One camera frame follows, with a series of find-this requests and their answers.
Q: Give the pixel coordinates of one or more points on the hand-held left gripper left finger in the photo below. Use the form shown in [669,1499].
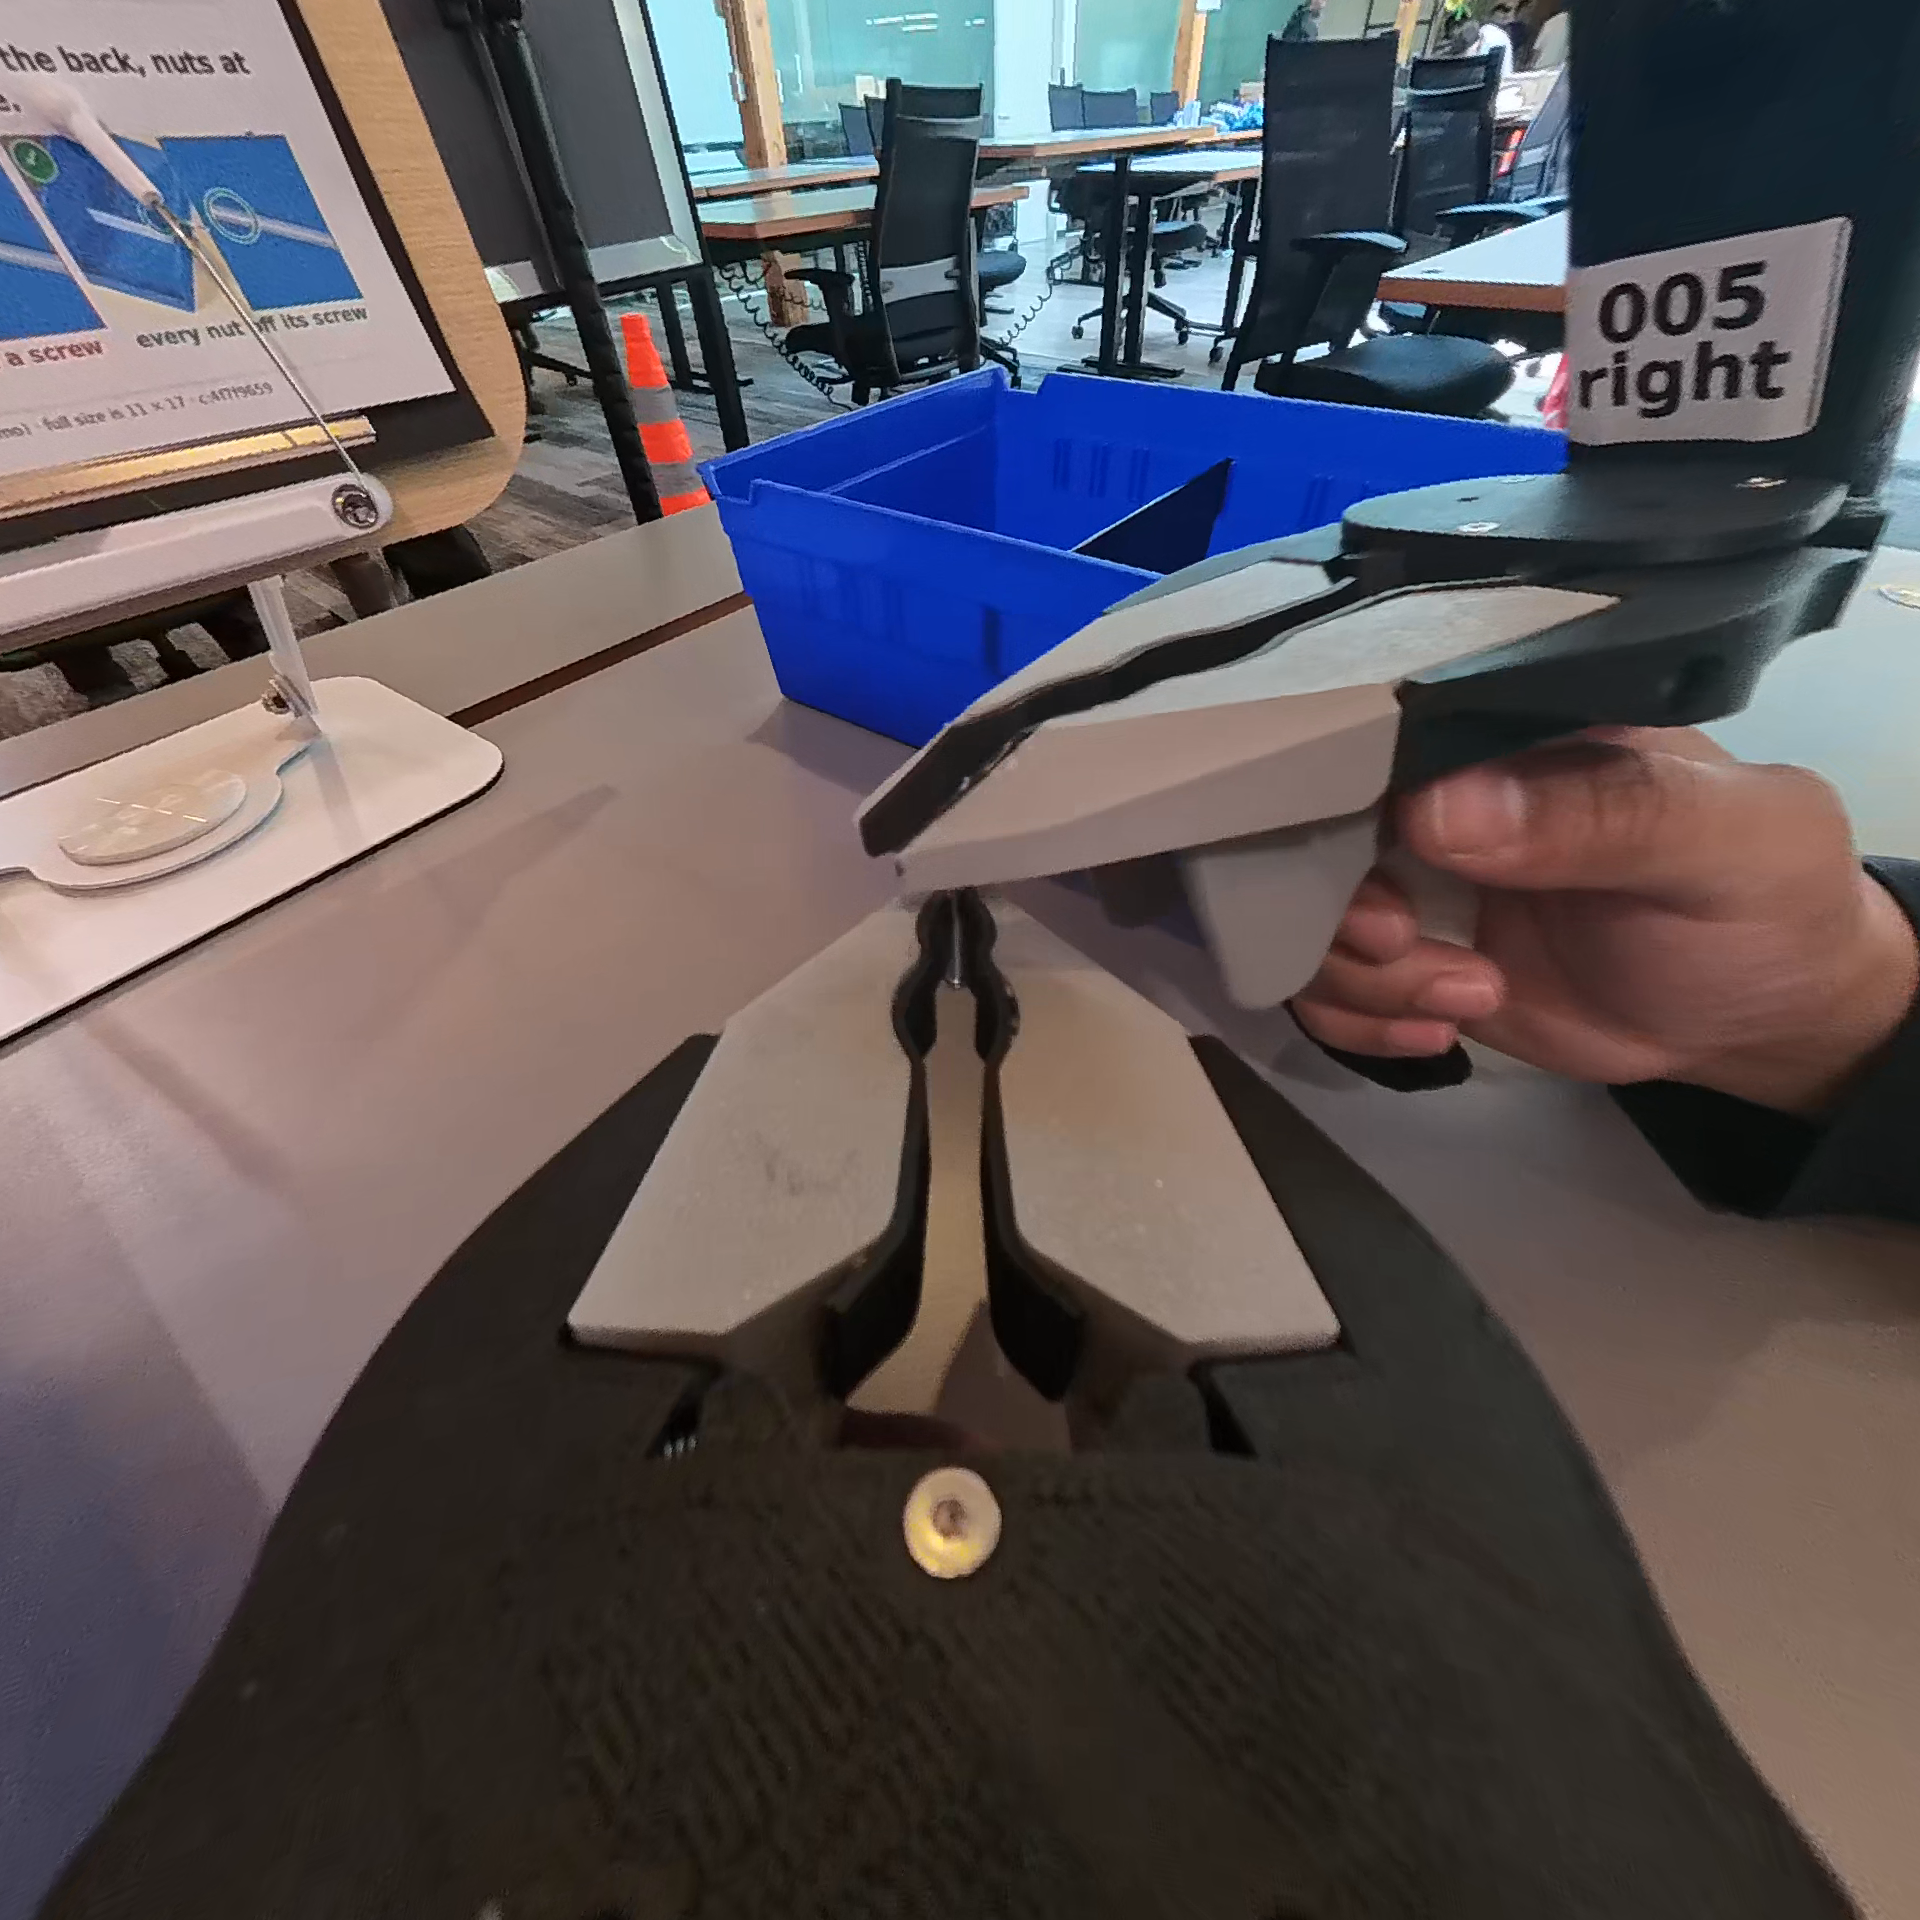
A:
[748,1167]

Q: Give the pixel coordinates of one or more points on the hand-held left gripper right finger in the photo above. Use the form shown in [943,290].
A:
[1157,1183]

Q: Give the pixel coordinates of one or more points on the orange traffic cone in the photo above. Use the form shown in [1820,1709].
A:
[661,436]

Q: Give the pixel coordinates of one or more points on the black office chair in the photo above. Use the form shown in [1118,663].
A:
[925,192]
[1454,133]
[1307,150]

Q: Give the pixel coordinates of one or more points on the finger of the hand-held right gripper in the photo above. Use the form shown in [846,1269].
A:
[1125,642]
[1202,777]

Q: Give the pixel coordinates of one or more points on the wooden support post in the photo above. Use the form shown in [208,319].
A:
[760,75]

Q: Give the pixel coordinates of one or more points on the printed instruction sheet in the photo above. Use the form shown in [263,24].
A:
[393,375]

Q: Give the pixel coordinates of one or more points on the small metal screw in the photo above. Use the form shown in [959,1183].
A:
[959,939]

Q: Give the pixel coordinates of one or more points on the black stanchion pole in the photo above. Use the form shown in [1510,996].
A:
[568,225]

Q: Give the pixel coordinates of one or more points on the silver-framed dark panel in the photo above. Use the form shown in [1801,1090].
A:
[616,121]

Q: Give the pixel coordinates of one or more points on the brown-edged grey desk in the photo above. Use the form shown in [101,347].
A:
[527,618]

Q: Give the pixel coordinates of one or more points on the blue divided plastic bin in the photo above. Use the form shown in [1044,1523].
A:
[835,632]

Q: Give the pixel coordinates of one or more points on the long wooden top table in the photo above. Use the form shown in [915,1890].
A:
[811,208]

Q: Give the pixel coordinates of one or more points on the wooden backing board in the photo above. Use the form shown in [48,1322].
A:
[457,508]

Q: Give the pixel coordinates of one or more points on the white document stand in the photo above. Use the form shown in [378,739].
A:
[389,763]

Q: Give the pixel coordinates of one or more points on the person's right forearm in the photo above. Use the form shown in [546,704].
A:
[1839,1167]

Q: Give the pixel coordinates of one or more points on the person's right hand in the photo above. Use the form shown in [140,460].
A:
[1652,916]

